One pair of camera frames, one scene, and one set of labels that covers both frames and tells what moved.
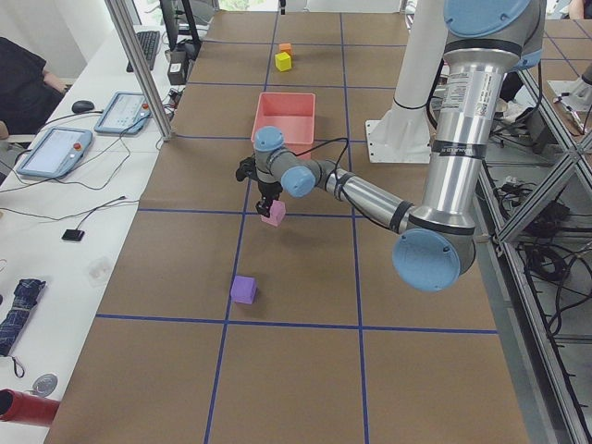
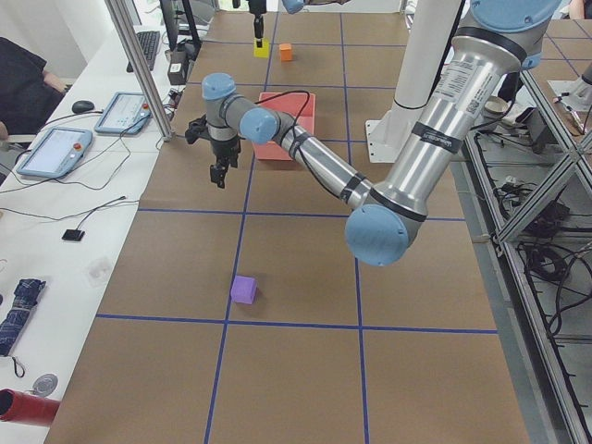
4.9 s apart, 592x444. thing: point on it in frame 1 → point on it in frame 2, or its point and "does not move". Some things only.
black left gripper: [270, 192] → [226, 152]
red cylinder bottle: [25, 408] does not move
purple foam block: [243, 289] does not move
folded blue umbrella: [15, 317] does not move
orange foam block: [286, 47] does not move
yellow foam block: [283, 61] → [261, 52]
